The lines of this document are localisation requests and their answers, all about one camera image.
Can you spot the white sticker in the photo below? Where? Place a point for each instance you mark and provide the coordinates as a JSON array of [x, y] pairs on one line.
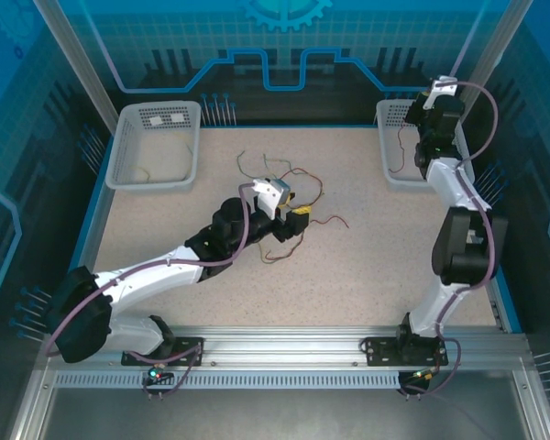
[[178, 118], [156, 121]]

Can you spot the plain white plastic basket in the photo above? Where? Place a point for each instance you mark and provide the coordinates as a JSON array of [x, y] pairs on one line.
[[394, 114]]

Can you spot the small lit connector board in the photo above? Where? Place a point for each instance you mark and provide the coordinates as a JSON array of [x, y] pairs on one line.
[[422, 375], [156, 371]]

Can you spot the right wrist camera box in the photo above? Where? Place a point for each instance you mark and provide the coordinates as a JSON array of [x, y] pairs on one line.
[[440, 87]]

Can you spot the grey metal frame panel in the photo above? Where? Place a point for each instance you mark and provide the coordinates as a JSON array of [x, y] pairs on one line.
[[279, 412]]

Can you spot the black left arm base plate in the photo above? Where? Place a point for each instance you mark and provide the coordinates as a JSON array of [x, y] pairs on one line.
[[188, 350]]

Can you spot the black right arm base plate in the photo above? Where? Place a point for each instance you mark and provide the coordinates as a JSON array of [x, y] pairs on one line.
[[380, 350]]

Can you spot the aluminium rail beam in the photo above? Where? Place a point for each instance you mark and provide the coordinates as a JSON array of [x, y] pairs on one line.
[[279, 341]]

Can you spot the aluminium corner post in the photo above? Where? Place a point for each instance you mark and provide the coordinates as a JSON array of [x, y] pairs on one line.
[[73, 59], [490, 59]]

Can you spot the white basket with stickers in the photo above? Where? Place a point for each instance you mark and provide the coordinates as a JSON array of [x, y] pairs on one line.
[[165, 160]]

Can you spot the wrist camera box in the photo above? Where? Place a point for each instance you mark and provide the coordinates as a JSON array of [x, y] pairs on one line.
[[440, 87], [268, 192]]

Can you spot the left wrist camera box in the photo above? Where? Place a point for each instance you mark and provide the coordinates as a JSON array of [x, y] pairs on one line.
[[268, 192]]

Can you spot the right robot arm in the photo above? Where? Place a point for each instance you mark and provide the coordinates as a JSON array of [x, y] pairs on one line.
[[458, 247]]

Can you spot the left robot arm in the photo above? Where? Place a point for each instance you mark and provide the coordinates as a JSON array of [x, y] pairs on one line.
[[142, 275]]

